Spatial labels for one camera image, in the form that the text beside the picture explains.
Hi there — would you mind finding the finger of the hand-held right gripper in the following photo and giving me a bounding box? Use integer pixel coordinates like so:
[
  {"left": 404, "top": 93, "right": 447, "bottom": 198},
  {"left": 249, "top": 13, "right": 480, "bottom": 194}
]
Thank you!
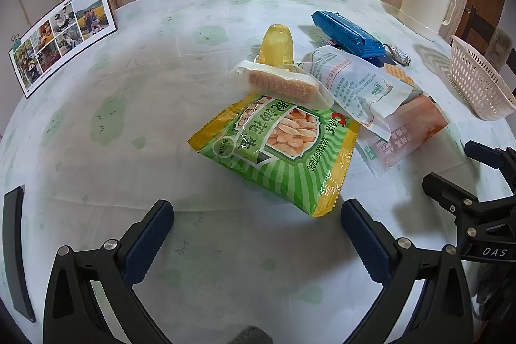
[
  {"left": 422, "top": 172, "right": 516, "bottom": 244},
  {"left": 464, "top": 140, "right": 516, "bottom": 172}
]

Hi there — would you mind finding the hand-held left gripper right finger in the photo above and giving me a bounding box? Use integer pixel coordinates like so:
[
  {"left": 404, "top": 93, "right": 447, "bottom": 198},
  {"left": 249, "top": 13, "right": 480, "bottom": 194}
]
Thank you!
[{"left": 341, "top": 198, "right": 474, "bottom": 344}]

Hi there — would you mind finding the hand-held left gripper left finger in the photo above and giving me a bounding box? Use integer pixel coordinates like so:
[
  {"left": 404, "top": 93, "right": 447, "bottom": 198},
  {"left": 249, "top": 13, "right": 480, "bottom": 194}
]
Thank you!
[{"left": 42, "top": 199, "right": 175, "bottom": 344}]

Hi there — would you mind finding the orange snack packet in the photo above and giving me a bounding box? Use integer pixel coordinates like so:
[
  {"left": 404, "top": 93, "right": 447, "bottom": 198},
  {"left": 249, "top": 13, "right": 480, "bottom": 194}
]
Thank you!
[{"left": 357, "top": 94, "right": 450, "bottom": 179}]

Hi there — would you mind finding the pale plastic basket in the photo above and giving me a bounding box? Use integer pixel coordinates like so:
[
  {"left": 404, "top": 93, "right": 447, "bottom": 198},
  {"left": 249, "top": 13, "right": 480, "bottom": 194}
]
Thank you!
[{"left": 448, "top": 34, "right": 516, "bottom": 122}]

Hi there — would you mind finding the yellow jelly cup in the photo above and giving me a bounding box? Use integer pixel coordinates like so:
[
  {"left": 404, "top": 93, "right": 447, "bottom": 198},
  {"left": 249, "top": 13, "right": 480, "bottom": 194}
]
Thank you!
[{"left": 258, "top": 23, "right": 298, "bottom": 71}]

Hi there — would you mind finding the person's right hand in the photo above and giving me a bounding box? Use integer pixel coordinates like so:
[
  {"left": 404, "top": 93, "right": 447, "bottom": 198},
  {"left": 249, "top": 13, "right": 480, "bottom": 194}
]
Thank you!
[{"left": 477, "top": 262, "right": 516, "bottom": 322}]

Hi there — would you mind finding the person's left hand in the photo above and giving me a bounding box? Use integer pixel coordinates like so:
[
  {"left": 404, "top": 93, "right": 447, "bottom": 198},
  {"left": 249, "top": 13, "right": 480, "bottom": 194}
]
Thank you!
[{"left": 232, "top": 326, "right": 273, "bottom": 344}]

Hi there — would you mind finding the grey fuzzy cloth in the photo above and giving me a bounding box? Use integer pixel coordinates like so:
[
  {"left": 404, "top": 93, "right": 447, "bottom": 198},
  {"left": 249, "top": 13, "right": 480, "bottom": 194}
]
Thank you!
[{"left": 485, "top": 27, "right": 509, "bottom": 71}]

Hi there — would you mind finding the green peanut packet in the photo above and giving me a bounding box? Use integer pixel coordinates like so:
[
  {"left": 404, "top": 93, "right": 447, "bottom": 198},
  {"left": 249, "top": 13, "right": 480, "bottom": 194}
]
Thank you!
[{"left": 187, "top": 93, "right": 359, "bottom": 218}]

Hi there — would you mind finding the orange cracker packet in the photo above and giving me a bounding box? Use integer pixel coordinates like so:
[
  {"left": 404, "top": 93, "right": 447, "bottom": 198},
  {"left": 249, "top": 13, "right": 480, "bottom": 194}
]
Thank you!
[{"left": 383, "top": 64, "right": 416, "bottom": 91}]

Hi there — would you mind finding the dark wooden chair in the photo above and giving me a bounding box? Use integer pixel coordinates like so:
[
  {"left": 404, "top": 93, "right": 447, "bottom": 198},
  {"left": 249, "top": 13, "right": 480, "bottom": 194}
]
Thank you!
[{"left": 460, "top": 5, "right": 491, "bottom": 46}]

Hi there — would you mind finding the black curved bar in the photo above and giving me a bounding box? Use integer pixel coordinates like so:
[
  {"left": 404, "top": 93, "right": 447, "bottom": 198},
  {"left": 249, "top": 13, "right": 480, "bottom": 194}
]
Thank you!
[{"left": 3, "top": 186, "right": 37, "bottom": 322}]

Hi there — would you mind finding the silver wrapped candy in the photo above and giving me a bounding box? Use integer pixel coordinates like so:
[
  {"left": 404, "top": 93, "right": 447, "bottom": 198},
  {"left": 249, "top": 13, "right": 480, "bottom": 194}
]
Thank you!
[{"left": 383, "top": 44, "right": 412, "bottom": 66}]

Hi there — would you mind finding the white green-print snack packet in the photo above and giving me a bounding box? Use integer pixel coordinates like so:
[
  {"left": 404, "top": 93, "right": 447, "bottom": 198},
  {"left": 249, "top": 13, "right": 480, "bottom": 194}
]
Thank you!
[{"left": 300, "top": 46, "right": 424, "bottom": 143}]

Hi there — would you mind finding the clear wrapped cake bar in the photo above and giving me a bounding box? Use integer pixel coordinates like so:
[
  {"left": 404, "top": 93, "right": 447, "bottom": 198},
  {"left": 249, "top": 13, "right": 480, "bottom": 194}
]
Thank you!
[{"left": 229, "top": 61, "right": 336, "bottom": 111}]

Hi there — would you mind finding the blue snack packet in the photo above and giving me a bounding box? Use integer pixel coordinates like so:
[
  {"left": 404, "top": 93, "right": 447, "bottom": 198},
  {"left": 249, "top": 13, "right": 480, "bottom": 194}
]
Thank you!
[{"left": 311, "top": 10, "right": 387, "bottom": 67}]

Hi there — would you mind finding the photo collage board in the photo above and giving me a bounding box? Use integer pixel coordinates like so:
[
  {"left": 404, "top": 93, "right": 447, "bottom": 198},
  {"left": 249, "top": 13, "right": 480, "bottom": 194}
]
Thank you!
[{"left": 9, "top": 0, "right": 118, "bottom": 100}]

